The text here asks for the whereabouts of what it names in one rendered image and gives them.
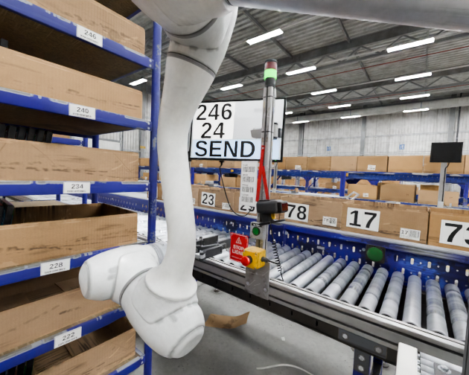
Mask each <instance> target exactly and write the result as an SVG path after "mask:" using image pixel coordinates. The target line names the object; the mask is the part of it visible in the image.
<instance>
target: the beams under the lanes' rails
mask: <svg viewBox="0 0 469 375"><path fill-rule="evenodd" d="M6 197H7V198H10V199H12V200H15V201H21V200H19V199H16V198H14V197H12V196H6ZM192 276H193V277H194V278H197V279H199V280H201V281H204V282H206V283H209V284H211V285H213V286H216V287H218V288H220V289H223V290H225V291H227V292H230V293H232V294H234V295H237V296H239V297H241V298H244V299H246V300H248V301H251V302H253V303H255V304H258V305H260V306H262V307H265V308H267V309H269V310H272V311H274V312H276V313H279V314H281V315H284V316H286V317H288V318H291V319H292V320H295V321H297V322H300V323H302V324H305V325H307V326H308V327H312V328H313V329H316V330H318V331H321V332H323V333H326V334H328V335H330V336H333V337H335V338H337V339H339V340H341V341H343V342H346V343H348V344H351V345H353V346H355V347H358V348H360V349H362V350H365V351H367V352H369V353H372V354H374V355H376V356H379V357H381V358H383V359H387V360H389V361H390V362H394V363H395V364H396V360H397V351H396V350H393V349H391V348H389V347H386V346H384V345H381V344H378V343H377V342H373V341H371V340H369V339H366V338H363V337H362V336H358V335H356V334H354V333H351V332H348V331H347V330H344V329H341V328H339V327H336V326H333V325H332V324H329V323H326V322H324V321H321V320H319V319H317V318H314V317H311V316H309V315H306V314H304V313H302V312H299V311H296V310H293V309H291V308H289V307H286V306H284V305H281V304H278V303H276V302H274V301H271V300H266V299H263V298H260V297H258V296H257V295H253V294H251V293H249V292H246V291H244V289H241V288H239V287H236V286H233V285H231V284H229V283H226V282H224V281H221V280H218V279H216V278H213V277H211V276H209V275H206V274H203V273H202V272H198V271H196V270H194V269H193V271H192ZM371 281H372V279H371V278H369V280H368V282H367V284H366V286H365V288H368V287H369V284H370V283H371ZM388 286H389V285H388V284H386V283H385V285H384V288H383V291H382V292H384V293H386V291H387V289H388ZM401 298H406V288H405V287H403V289H402V293H401ZM442 302H443V307H444V310H446V311H449V309H448V305H447V299H446V298H442ZM421 303H422V304H425V305H427V302H426V293H424V292H422V293H421Z"/></svg>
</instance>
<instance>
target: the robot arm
mask: <svg viewBox="0 0 469 375"><path fill-rule="evenodd" d="M131 1H132V2H133V3H134V4H135V5H136V6H137V7H138V8H139V9H140V10H141V11H142V12H144V13H145V14H146V15H147V16H148V17H149V18H151V19H152V20H153V21H154V22H156V23H157V24H159V25H160V26H162V28H163V29H164V30H165V33H166V34H167V36H168V37H169V38H170V44H169V49H168V53H167V59H166V66H165V80H164V86H163V92H162V101H161V106H160V111H159V122H158V130H157V151H158V160H159V172H160V177H161V183H162V194H163V200H164V207H165V217H166V224H167V242H165V241H161V242H157V243H150V244H147V245H131V246H122V247H119V248H116V249H111V250H108V251H105V252H102V253H100V254H97V255H95V256H94V257H91V258H89V259H88V260H86V261H85V262H84V263H83V265H82V266H81V269H80V273H79V278H78V279H79V284H80V290H81V292H82V294H83V297H84V298H85V299H89V300H94V301H105V300H109V299H111V300H112V301H114V302H115V303H117V304H119V305H120V306H121V307H122V308H123V310H124V312H125V313H126V316H127V318H128V320H129V322H130V323H131V325H132V326H133V328H134V329H135V331H136V332H137V334H139V336H140V337H141V338H142V339H143V340H144V342H145V343H146V344H147V345H148V346H149V347H150V348H151V349H153V350H154V351H155V352H157V353H158V354H159V355H161V356H163V357H166V358H169V359H172V358H180V357H183V356H185V355H186V354H187V353H189V352H190V351H191V350H193V349H194V348H195V347H196V345H197V344H198V343H199V342H200V340H201V338H202V336H203V333H204V328H205V321H204V317H203V314H202V310H201V308H200V306H199V305H198V304H197V303H198V299H197V282H196V280H195V279H194V277H193V276H192V271H193V267H194V258H196V257H197V258H199V259H200V261H204V260H205V259H207V258H210V257H213V256H216V255H219V254H222V253H223V249H227V248H229V247H231V238H228V239H225V240H221V241H218V235H214V236H211V237H206V238H202V237H200V238H199V239H197V238H196V227H195V219H194V206H193V199H192V192H191V179H190V172H189V165H188V132H189V128H190V125H191V122H192V120H193V117H194V115H195V113H196V111H197V109H198V107H199V105H200V104H201V102H202V99H203V98H204V96H205V94H206V92H207V91H208V89H209V87H210V86H211V84H212V82H213V81H214V78H215V75H216V73H217V71H218V69H219V67H220V64H221V62H222V61H223V58H224V56H225V54H226V50H227V48H228V45H229V41H230V39H231V36H232V32H233V29H234V26H235V21H236V18H237V9H238V7H250V8H258V9H265V10H277V11H284V12H291V13H303V14H310V15H317V16H329V17H337V18H344V19H356V20H363V21H370V22H382V23H389V24H396V25H409V26H416V27H423V28H435V29H442V30H449V31H462V32H468V33H469V0H131Z"/></svg>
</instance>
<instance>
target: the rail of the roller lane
mask: <svg viewBox="0 0 469 375"><path fill-rule="evenodd" d="M12 197H14V198H16V199H19V200H22V201H26V200H38V199H35V198H32V197H29V196H12ZM193 269H194V270H196V271H198V272H202V273H203V274H206V275H209V276H211V277H213V278H216V279H218V280H221V281H224V282H226V283H229V284H231V285H233V286H236V287H239V288H241V289H244V290H245V275H246V270H245V269H243V268H240V267H238V266H234V265H232V264H229V263H225V262H223V261H221V260H217V259H214V258H212V257H210V258H207V259H205V260H204V261H200V259H199V258H197V257H196V258H194V267H193ZM269 300H271V301H274V302H276V303H278V304H281V305H284V306H286V307H289V308H291V309H293V310H296V311H299V312H301V313H304V314H306V315H309V316H311V317H314V318H317V319H319V320H321V321H324V322H326V323H329V324H332V325H333V326H336V327H339V328H341V329H344V330H347V331H348V332H351V333H354V334H356V335H358V336H362V337H363V338H366V339H369V340H371V341H373V342H377V343H378V344H381V345H384V346H386V347H389V348H391V349H393V350H396V351H398V342H401V343H404V344H407V345H409V346H411V347H415V348H416V349H418V354H420V352H422V353H425V354H427V355H430V356H433V357H435V358H438V359H441V360H444V361H446V362H449V363H451V364H454V365H457V366H459V367H462V363H463V356H464V348H465V343H464V342H461V341H459V340H456V339H452V338H450V337H447V336H443V335H441V334H438V333H434V332H432V331H429V330H425V329H423V328H420V327H416V326H414V325H411V324H407V323H405V322H402V321H399V320H396V319H393V318H390V317H387V316H384V315H381V314H378V313H375V312H372V311H369V310H365V309H363V308H360V307H356V306H354V305H351V304H348V303H345V302H343V301H339V300H337V299H334V298H330V297H328V296H325V295H321V294H319V293H316V292H312V291H310V290H307V289H303V288H301V287H298V286H294V285H292V284H289V283H285V282H283V281H279V280H276V279H274V278H269Z"/></svg>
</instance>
